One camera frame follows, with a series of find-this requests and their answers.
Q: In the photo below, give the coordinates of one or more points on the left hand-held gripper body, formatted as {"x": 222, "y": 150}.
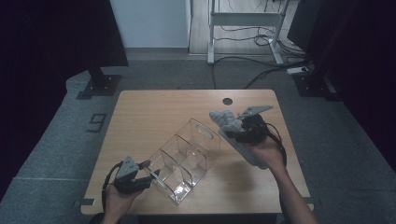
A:
{"x": 129, "y": 180}

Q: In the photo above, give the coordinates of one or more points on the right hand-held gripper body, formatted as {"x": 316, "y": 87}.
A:
{"x": 253, "y": 129}

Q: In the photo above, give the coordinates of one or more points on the clear acrylic divided organizer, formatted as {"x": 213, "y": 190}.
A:
{"x": 183, "y": 161}

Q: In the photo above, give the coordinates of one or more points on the person's left hand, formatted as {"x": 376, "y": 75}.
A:
{"x": 120, "y": 200}

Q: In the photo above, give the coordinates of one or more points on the person's right hand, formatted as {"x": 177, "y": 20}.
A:
{"x": 264, "y": 152}

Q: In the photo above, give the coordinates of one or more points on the person's dark clothed leg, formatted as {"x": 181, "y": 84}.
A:
{"x": 96, "y": 219}

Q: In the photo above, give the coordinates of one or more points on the black floor tape mark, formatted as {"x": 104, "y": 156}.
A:
{"x": 96, "y": 123}

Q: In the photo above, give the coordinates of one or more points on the white power strip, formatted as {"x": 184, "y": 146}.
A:
{"x": 297, "y": 70}

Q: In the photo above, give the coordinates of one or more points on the black curtain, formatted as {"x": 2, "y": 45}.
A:
{"x": 358, "y": 46}
{"x": 46, "y": 31}

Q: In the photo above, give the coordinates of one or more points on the black stand with base plate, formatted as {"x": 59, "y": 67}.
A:
{"x": 311, "y": 85}
{"x": 101, "y": 84}

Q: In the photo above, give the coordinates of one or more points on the white desk frame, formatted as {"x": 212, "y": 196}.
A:
{"x": 246, "y": 18}

